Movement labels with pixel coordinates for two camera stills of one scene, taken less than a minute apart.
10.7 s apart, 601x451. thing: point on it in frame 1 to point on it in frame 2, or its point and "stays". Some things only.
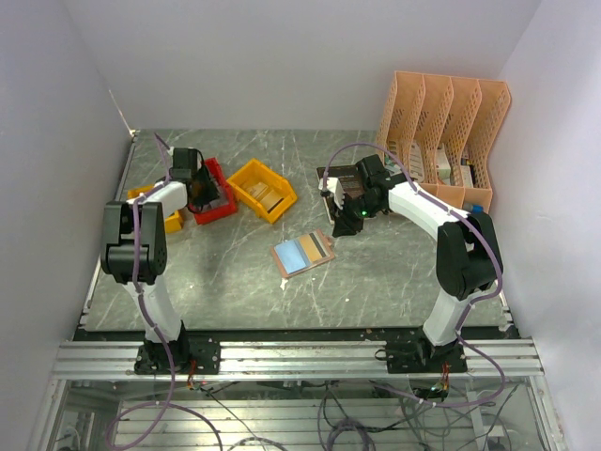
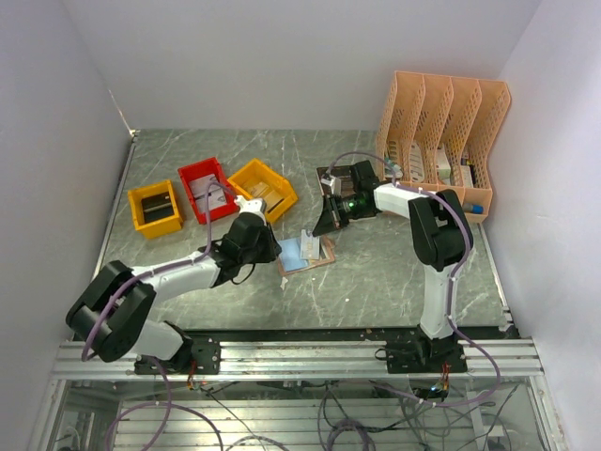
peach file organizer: (443, 132) stays
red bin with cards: (223, 205) stays
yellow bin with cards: (270, 194) stays
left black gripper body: (208, 188) to (263, 251)
